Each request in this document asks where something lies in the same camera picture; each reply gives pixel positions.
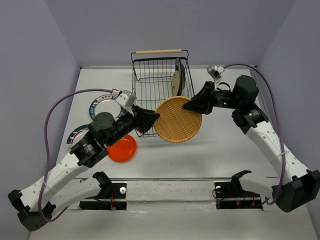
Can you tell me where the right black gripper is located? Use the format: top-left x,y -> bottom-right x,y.
183,80 -> 242,115

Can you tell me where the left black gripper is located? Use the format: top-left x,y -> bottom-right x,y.
105,104 -> 161,147

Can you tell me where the woven bamboo plate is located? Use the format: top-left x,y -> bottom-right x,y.
154,96 -> 202,143

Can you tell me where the small cream floral plate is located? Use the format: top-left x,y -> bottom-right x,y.
171,70 -> 182,96

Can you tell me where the orange translucent plate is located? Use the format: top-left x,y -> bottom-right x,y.
106,134 -> 137,163

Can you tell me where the black rimmed cream plate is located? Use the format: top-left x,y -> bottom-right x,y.
175,57 -> 186,96

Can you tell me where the white plate green lettered rim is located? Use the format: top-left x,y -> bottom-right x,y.
88,93 -> 125,120

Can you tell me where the white plate red green rim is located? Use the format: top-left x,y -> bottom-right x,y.
66,124 -> 89,151

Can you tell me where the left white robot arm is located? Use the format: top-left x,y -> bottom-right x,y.
8,106 -> 160,232

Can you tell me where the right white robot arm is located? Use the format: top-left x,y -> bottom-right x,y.
183,75 -> 320,213

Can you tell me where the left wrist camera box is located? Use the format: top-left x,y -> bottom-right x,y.
115,90 -> 136,113

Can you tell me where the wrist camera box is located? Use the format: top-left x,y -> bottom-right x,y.
115,90 -> 136,113
206,65 -> 225,88

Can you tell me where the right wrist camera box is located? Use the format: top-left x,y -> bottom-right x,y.
206,65 -> 225,88

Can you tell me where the black wire dish rack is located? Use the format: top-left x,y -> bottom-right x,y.
130,48 -> 196,138

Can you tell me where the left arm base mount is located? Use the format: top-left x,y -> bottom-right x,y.
78,181 -> 127,211

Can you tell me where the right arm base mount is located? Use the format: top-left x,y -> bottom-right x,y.
212,181 -> 263,210

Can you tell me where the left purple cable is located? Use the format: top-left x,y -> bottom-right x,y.
38,88 -> 121,223

